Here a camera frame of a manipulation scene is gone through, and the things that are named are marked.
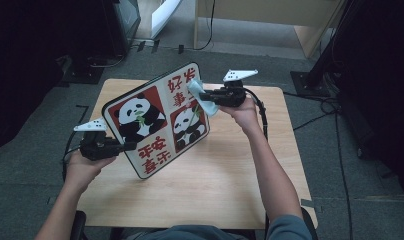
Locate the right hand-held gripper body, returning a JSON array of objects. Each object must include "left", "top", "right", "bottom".
[{"left": 208, "top": 68, "right": 259, "bottom": 109}]

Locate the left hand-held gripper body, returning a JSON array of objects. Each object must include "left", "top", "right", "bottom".
[{"left": 73, "top": 117, "right": 125, "bottom": 162}]

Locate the panda picture board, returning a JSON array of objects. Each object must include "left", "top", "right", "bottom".
[{"left": 101, "top": 61, "right": 212, "bottom": 180}]

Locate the person's right hand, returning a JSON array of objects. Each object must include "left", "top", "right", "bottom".
[{"left": 219, "top": 96, "right": 263, "bottom": 135}]

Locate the person's left hand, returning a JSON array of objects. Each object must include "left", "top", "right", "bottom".
[{"left": 63, "top": 149, "right": 118, "bottom": 195}]

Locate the black tape corner mark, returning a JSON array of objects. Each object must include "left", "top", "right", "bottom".
[{"left": 75, "top": 104, "right": 91, "bottom": 125}]

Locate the black metal stand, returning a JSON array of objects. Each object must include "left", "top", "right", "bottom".
[{"left": 289, "top": 0, "right": 359, "bottom": 99}]

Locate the black chair armrest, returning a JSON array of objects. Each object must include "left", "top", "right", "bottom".
[
  {"left": 301, "top": 207, "right": 320, "bottom": 232},
  {"left": 69, "top": 210, "right": 88, "bottom": 240}
]

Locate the light wooden cabinet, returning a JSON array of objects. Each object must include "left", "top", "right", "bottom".
[{"left": 193, "top": 0, "right": 345, "bottom": 60}]

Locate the white curved panel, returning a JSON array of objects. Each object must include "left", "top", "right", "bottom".
[{"left": 151, "top": 0, "right": 184, "bottom": 39}]

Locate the person's blue shirt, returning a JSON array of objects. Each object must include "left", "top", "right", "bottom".
[{"left": 122, "top": 214, "right": 314, "bottom": 240}]

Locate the dark monitor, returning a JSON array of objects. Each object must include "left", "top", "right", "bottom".
[{"left": 101, "top": 0, "right": 142, "bottom": 56}]

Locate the left hand-held gripper cable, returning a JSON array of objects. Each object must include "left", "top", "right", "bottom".
[{"left": 61, "top": 130, "right": 87, "bottom": 183}]

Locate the looped black floor cable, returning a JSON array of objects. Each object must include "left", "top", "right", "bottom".
[{"left": 283, "top": 90, "right": 340, "bottom": 115}]

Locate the black floor base plate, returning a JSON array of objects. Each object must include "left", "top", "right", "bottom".
[{"left": 56, "top": 54, "right": 106, "bottom": 85}]

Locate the thin black cable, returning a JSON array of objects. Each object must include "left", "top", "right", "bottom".
[{"left": 87, "top": 53, "right": 127, "bottom": 70}]

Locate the short black floor cable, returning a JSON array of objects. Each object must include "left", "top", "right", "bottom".
[{"left": 292, "top": 109, "right": 339, "bottom": 132}]

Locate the long black floor cable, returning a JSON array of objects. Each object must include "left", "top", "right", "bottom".
[{"left": 333, "top": 106, "right": 355, "bottom": 240}]

